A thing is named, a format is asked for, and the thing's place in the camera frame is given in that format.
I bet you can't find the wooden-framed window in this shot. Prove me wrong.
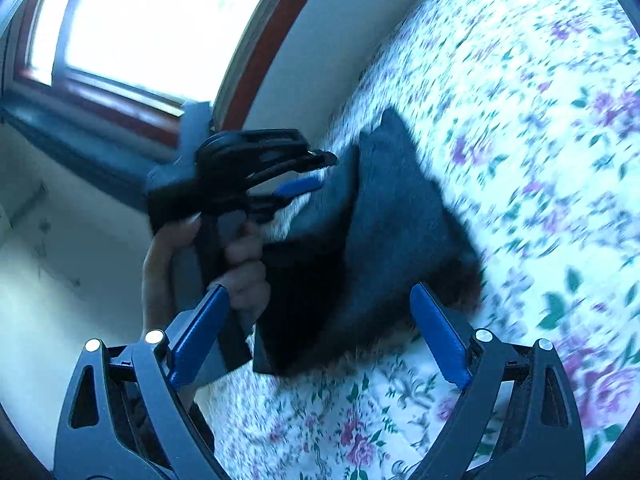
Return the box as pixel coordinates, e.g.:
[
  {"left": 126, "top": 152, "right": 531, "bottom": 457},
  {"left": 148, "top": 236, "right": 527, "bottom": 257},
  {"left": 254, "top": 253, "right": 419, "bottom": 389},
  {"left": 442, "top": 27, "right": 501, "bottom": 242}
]
[{"left": 0, "top": 0, "right": 341, "bottom": 133}]

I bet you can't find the person's left hand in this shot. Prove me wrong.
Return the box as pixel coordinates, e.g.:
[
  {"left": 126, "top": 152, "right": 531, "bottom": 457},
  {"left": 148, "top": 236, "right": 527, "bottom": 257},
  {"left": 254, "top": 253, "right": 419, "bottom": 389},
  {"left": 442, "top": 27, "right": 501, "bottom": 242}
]
[{"left": 142, "top": 214, "right": 272, "bottom": 331}]

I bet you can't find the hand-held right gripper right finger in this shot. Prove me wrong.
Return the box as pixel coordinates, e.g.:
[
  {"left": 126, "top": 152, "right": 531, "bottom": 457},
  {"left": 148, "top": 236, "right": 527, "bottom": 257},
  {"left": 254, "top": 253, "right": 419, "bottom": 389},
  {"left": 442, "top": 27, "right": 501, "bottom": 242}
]
[{"left": 409, "top": 282, "right": 586, "bottom": 480}]

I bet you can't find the dark window sill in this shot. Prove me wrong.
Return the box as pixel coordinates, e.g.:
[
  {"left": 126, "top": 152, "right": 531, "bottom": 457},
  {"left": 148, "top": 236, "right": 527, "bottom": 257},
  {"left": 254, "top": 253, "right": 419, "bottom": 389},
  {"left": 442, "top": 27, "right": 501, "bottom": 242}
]
[{"left": 0, "top": 102, "right": 186, "bottom": 211}]

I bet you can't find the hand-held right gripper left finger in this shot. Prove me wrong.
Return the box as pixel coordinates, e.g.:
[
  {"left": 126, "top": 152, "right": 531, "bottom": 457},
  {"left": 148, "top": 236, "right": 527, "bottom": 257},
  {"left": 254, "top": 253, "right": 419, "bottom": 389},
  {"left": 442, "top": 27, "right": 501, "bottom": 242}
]
[{"left": 54, "top": 284, "right": 232, "bottom": 480}]

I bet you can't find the person's left forearm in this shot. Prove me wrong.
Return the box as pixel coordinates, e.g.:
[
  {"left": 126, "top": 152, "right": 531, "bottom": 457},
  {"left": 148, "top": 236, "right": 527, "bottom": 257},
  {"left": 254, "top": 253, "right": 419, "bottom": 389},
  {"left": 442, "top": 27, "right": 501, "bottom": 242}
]
[{"left": 141, "top": 280, "right": 176, "bottom": 335}]

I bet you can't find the floral bed sheet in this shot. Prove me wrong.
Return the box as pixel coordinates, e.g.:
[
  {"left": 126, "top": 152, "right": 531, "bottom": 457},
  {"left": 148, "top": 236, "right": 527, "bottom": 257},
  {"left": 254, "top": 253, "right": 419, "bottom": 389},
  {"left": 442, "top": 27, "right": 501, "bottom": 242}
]
[{"left": 195, "top": 0, "right": 640, "bottom": 480}]

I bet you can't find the dark knitted sweater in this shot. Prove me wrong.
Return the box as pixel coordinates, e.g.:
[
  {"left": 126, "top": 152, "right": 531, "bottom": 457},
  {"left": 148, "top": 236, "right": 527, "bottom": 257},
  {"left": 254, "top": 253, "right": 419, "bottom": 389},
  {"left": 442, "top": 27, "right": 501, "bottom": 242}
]
[{"left": 252, "top": 107, "right": 486, "bottom": 376}]

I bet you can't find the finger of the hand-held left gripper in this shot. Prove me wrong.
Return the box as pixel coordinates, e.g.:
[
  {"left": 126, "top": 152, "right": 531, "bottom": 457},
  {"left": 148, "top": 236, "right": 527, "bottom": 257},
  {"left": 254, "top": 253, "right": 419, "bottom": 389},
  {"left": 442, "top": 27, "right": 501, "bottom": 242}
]
[
  {"left": 225, "top": 129, "right": 338, "bottom": 186},
  {"left": 245, "top": 175, "right": 323, "bottom": 223}
]

